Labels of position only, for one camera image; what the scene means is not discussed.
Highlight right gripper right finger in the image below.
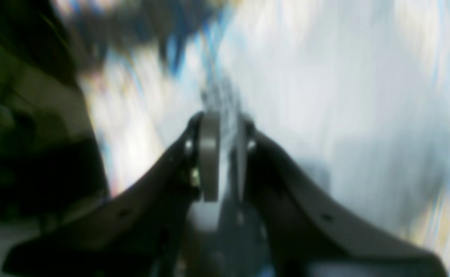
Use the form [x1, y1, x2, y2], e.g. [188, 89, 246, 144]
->
[236, 115, 447, 277]

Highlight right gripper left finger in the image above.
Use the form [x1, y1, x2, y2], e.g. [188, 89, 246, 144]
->
[2, 112, 220, 277]

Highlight grey T-shirt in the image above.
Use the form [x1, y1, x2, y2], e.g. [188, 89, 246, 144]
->
[140, 0, 450, 231]

